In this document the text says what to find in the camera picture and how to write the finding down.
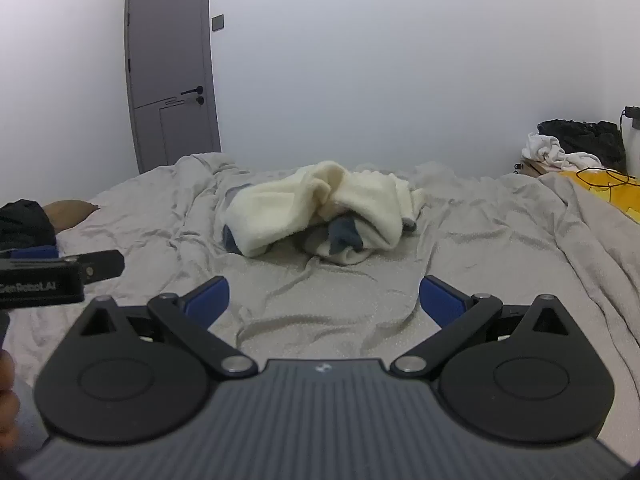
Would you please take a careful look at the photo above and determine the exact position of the brown pillow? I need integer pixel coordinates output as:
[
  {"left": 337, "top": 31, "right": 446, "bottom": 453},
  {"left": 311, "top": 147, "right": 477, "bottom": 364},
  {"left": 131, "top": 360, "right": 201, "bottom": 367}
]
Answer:
[{"left": 42, "top": 200, "right": 101, "bottom": 234}]

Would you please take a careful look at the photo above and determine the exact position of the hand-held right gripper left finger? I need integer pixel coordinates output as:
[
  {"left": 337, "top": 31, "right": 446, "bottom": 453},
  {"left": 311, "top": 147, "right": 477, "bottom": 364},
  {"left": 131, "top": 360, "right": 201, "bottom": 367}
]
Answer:
[{"left": 60, "top": 276, "right": 259, "bottom": 379}]

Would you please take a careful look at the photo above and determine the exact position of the person's left hand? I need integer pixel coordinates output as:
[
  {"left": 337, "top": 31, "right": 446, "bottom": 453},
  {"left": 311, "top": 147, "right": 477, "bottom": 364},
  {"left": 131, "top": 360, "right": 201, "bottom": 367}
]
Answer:
[{"left": 0, "top": 349, "right": 22, "bottom": 428}]

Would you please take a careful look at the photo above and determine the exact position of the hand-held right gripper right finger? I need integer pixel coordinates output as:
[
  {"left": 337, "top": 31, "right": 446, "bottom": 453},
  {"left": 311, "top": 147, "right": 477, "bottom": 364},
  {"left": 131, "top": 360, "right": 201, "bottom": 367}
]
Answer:
[{"left": 390, "top": 276, "right": 589, "bottom": 379}]

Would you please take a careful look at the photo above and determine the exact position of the black cable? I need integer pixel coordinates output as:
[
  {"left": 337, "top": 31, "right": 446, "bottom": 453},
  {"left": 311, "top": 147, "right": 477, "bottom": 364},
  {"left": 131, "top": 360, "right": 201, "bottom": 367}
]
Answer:
[{"left": 575, "top": 108, "right": 636, "bottom": 192}]

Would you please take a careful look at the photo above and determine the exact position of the yellow cloth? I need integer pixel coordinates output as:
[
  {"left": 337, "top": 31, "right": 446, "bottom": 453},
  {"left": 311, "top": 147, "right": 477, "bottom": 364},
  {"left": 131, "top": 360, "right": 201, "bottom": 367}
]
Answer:
[{"left": 559, "top": 169, "right": 640, "bottom": 223}]

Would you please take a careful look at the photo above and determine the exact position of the cream blue striped fuzzy sweater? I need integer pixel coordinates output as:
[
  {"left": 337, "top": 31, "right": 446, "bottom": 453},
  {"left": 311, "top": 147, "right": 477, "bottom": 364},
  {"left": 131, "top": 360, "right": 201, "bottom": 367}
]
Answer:
[{"left": 219, "top": 160, "right": 426, "bottom": 266}]

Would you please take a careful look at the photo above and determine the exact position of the white crumpled cloth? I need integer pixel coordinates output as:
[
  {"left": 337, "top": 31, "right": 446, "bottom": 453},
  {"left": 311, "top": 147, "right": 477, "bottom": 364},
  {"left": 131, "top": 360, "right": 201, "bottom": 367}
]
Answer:
[{"left": 521, "top": 132, "right": 603, "bottom": 172}]

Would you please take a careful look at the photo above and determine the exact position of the cardboard box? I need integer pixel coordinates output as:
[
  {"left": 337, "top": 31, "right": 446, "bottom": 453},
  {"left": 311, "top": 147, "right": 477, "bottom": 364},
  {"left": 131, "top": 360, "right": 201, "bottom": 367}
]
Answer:
[{"left": 514, "top": 158, "right": 551, "bottom": 178}]

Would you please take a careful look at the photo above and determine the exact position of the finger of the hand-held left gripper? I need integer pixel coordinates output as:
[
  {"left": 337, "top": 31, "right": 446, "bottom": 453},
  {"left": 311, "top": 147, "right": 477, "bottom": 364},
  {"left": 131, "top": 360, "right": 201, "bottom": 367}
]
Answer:
[
  {"left": 60, "top": 249, "right": 126, "bottom": 283},
  {"left": 9, "top": 245, "right": 60, "bottom": 261}
]

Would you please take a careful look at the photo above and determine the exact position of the grey wrinkled bed sheet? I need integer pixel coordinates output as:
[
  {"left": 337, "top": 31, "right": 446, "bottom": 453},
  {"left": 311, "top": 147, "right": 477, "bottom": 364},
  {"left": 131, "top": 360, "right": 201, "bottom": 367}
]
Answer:
[{"left": 0, "top": 152, "right": 640, "bottom": 461}]

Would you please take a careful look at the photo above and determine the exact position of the grey door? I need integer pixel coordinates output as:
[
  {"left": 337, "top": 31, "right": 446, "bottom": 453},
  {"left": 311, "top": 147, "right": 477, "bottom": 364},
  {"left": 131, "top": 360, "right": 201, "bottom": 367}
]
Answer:
[{"left": 124, "top": 0, "right": 222, "bottom": 175}]

